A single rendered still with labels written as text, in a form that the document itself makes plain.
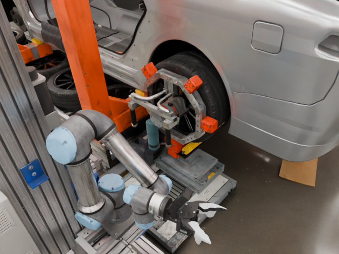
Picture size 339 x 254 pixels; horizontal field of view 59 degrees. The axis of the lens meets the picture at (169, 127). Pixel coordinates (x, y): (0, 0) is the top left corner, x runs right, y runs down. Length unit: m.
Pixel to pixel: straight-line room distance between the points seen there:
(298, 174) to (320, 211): 0.40
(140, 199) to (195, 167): 1.54
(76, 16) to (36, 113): 0.92
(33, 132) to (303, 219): 2.11
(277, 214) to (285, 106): 1.14
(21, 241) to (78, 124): 0.58
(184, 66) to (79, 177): 1.10
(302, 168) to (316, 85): 1.51
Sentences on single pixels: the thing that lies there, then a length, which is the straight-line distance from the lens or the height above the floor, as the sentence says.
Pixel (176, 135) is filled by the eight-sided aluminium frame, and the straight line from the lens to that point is 2.30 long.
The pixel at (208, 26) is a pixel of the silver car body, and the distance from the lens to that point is 1.84.
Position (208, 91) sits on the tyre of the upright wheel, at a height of 1.05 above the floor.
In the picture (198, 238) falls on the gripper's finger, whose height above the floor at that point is 1.22.
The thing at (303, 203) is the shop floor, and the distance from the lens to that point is 2.77.
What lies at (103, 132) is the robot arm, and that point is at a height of 1.38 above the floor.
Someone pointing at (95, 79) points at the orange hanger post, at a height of 1.07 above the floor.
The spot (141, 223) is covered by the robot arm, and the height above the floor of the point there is 1.11.
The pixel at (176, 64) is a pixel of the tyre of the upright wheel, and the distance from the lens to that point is 2.02.
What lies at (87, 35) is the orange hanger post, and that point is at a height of 1.39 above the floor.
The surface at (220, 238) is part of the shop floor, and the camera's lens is 2.43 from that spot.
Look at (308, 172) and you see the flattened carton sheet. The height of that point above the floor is 0.01.
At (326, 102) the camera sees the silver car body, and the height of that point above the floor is 1.21.
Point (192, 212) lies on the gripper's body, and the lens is 1.02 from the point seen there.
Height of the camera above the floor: 2.07
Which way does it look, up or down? 38 degrees down
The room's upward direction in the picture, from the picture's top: 4 degrees counter-clockwise
